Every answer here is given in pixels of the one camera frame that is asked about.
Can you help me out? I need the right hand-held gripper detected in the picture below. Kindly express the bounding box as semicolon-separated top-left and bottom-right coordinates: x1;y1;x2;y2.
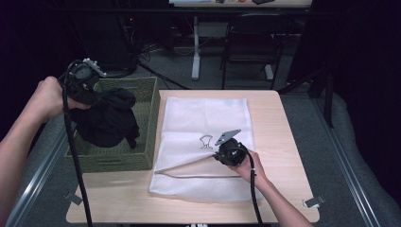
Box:
212;129;251;167

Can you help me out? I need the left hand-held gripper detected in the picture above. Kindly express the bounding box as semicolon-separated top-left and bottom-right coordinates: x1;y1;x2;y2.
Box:
59;58;108;106

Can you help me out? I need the white mesh laundry bag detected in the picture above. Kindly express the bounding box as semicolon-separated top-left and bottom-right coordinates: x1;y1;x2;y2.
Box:
148;96;264;203

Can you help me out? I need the black clothing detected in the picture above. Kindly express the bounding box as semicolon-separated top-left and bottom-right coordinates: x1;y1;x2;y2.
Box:
69;87;141;149

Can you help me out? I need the green woven basket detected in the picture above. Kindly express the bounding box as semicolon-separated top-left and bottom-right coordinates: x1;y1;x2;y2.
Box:
64;76;162;174

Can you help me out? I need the person's right hand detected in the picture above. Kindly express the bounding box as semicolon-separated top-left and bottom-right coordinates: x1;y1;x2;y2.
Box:
229;150;270;190

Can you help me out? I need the person's left hand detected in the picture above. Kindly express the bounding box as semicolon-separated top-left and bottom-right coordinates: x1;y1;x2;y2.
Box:
32;76;93;123

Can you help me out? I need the large black box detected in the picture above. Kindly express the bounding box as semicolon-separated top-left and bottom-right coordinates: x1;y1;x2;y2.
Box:
67;12;138;72

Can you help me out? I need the metal table clip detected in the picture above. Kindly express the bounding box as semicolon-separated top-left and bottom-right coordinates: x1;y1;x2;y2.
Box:
303;195;325;208
64;191;83;206

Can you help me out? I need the black stand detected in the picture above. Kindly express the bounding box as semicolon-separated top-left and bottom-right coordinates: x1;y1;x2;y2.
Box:
277;69;335;129

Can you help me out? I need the black folding chair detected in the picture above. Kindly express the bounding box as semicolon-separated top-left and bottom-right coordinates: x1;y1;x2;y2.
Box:
219;12;294;91

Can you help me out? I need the background desk top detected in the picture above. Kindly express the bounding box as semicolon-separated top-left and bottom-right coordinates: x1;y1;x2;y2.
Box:
168;0;313;9

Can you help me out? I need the right hand-held gripper cable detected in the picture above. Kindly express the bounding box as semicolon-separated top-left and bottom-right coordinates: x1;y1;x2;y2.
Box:
235;143;264;226

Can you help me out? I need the hand-held gripper cable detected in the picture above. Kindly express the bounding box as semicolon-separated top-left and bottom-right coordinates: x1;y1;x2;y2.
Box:
61;60;94;227
235;143;264;226

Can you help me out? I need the black floor cable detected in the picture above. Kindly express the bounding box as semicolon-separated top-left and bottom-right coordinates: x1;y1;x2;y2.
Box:
136;61;192;91

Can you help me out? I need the left hand-held gripper cable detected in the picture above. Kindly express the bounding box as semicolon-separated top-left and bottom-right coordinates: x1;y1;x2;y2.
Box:
61;60;94;227

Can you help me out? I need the aluminium rail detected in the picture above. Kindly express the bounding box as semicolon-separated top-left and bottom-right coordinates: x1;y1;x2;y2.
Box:
310;96;381;227
6;126;69;227

